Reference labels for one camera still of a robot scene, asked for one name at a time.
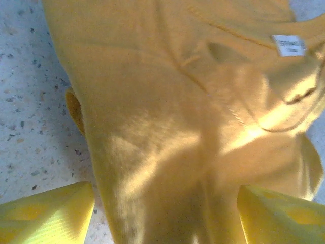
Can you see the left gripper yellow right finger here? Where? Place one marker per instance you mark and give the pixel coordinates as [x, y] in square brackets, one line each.
[284, 221]

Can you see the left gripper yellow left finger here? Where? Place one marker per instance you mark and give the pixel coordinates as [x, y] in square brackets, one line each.
[43, 218]

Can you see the yellow t-shirt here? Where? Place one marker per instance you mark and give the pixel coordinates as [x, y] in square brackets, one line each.
[165, 101]

